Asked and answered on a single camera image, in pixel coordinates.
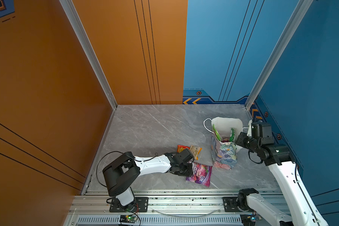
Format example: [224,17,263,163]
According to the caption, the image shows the red yellow snack packet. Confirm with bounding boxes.
[177,145,190,153]

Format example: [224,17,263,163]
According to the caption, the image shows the tan cracker packet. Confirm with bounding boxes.
[189,145,202,160]

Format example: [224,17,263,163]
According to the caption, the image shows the purple Fox's candy bag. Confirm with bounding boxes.
[186,163,212,187]

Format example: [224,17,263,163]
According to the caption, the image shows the green white snack packet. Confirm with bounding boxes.
[229,128,235,142]

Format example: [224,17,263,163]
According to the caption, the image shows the floral paper gift bag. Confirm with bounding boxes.
[203,117,243,170]

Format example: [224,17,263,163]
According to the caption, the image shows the green Lays chips bag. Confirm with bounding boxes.
[212,125,222,142]

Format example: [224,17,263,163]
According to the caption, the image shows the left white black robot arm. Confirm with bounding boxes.
[102,149,194,211]

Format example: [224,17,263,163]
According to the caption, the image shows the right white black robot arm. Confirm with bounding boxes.
[235,132,328,226]

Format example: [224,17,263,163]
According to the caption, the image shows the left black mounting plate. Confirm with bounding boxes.
[106,197,148,213]

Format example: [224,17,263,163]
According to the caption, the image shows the black mounting plate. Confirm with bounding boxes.
[106,197,148,213]
[222,196,255,212]

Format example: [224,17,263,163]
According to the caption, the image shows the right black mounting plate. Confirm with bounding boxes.
[222,196,255,212]

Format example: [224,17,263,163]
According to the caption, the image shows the right circuit board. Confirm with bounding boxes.
[240,215,262,226]

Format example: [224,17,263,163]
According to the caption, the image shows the left green circuit board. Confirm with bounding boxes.
[119,215,140,226]

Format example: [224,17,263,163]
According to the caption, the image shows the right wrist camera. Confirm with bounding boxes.
[249,121,273,139]

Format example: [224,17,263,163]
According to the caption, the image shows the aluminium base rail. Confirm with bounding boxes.
[63,190,294,226]

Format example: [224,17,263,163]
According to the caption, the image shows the right aluminium corner post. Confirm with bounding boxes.
[245,0,313,110]

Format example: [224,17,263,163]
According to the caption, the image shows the aluminium corner post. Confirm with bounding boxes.
[59,0,118,110]
[245,0,313,110]

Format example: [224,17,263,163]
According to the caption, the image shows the left aluminium corner post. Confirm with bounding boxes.
[59,0,118,110]

